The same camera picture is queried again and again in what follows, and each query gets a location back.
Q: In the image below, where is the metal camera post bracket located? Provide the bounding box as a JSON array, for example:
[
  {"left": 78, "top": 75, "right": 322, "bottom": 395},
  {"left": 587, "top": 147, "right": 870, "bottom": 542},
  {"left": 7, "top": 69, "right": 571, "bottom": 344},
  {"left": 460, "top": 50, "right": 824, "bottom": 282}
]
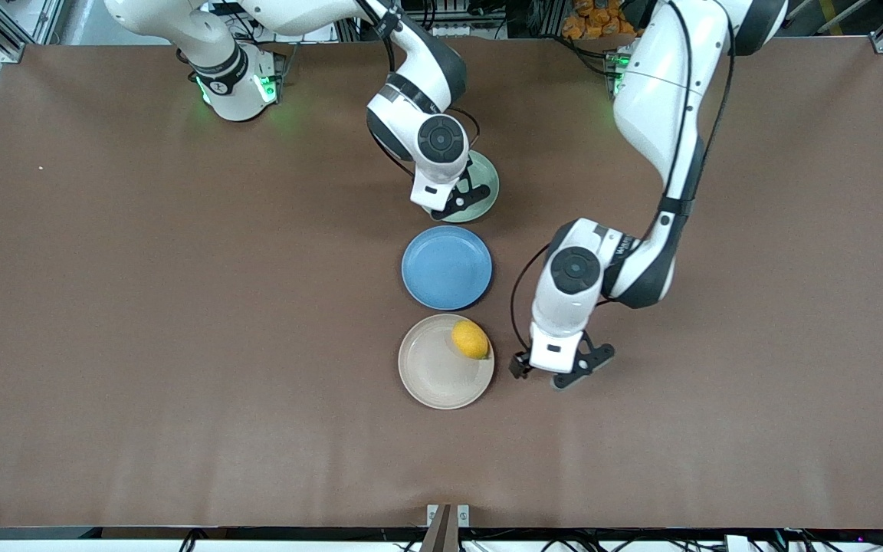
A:
[{"left": 426, "top": 504, "right": 471, "bottom": 552}]

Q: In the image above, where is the orange snack bag pile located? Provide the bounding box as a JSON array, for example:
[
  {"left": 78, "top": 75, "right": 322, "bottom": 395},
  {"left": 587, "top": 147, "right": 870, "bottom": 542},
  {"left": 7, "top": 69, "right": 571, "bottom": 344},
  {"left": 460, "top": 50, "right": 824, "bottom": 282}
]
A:
[{"left": 562, "top": 0, "right": 645, "bottom": 40}]

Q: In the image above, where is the pale green round plate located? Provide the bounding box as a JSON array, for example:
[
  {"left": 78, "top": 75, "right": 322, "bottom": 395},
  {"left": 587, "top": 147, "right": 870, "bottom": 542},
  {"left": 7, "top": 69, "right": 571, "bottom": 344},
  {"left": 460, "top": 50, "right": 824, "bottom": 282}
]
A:
[{"left": 441, "top": 149, "right": 501, "bottom": 224}]

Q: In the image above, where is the blue round plate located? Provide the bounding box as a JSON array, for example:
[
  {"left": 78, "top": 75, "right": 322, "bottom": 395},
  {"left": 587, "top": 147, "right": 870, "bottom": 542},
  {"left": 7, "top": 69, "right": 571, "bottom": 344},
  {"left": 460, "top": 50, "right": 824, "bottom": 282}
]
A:
[{"left": 401, "top": 225, "right": 493, "bottom": 311}]

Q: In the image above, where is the yellow lemon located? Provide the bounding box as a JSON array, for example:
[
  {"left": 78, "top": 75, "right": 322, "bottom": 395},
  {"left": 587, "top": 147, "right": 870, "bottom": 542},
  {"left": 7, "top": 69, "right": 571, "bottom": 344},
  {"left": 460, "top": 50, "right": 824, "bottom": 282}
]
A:
[{"left": 451, "top": 320, "right": 491, "bottom": 360}]

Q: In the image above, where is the beige round plate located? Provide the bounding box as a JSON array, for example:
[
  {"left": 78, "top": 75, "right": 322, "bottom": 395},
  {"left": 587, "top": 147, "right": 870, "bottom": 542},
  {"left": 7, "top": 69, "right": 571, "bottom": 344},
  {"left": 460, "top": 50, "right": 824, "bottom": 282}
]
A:
[{"left": 397, "top": 314, "right": 495, "bottom": 411}]

